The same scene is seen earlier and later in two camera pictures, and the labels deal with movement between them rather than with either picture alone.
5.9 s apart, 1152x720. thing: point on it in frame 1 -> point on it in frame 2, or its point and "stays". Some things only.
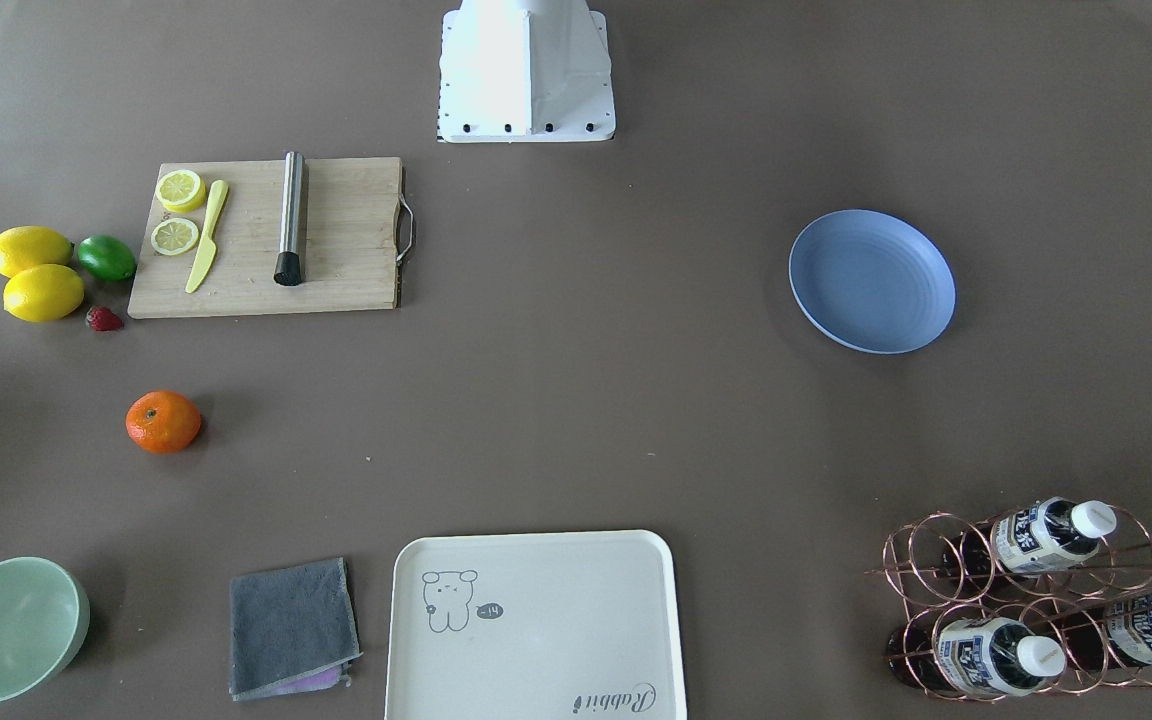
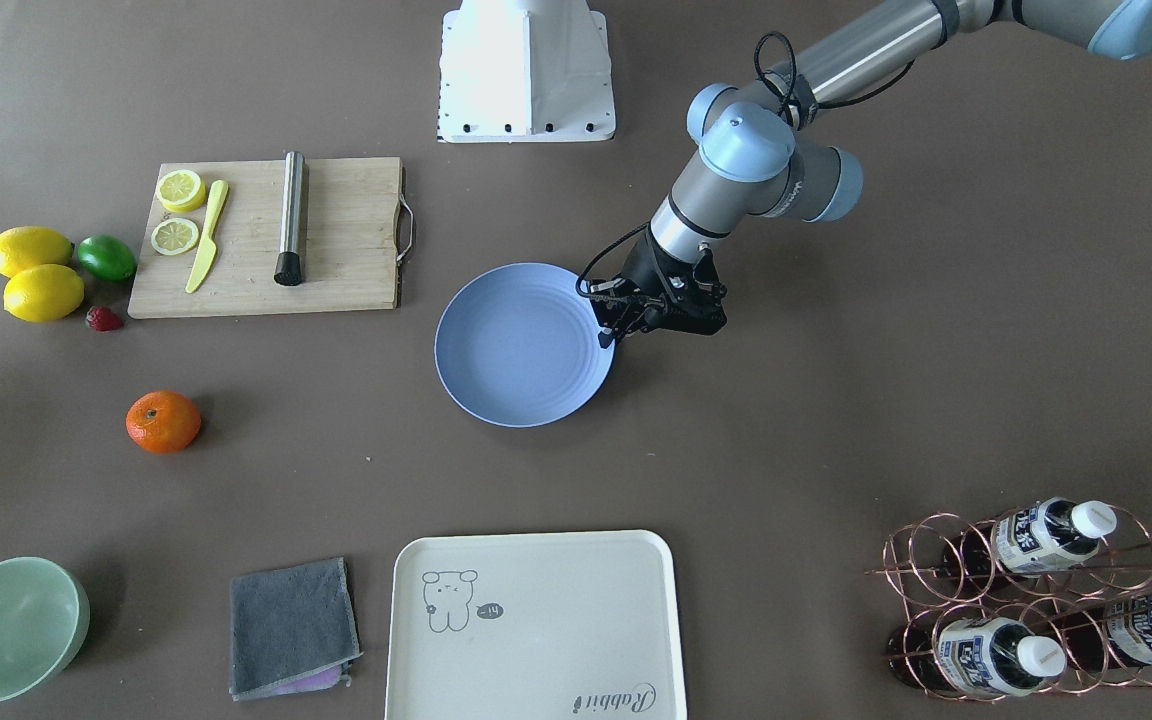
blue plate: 872,280 -> 517,345
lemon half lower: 174,236 stays
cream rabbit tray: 540,625 stays
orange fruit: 162,421 stays
